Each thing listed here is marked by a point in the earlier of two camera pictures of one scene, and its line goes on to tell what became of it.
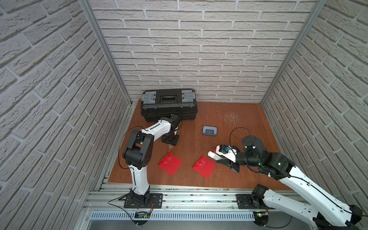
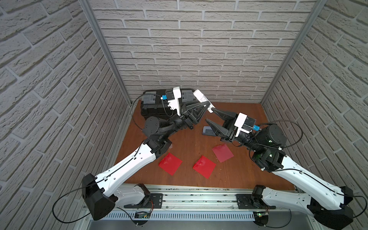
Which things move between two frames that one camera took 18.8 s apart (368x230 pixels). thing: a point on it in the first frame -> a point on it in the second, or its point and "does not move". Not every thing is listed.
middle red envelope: x=204 y=166 does not move
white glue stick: x=214 y=155 -> x=202 y=98
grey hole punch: x=209 y=131 does not move
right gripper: x=229 y=164 -> x=230 y=134
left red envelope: x=170 y=163 does not move
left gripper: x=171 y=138 -> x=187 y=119
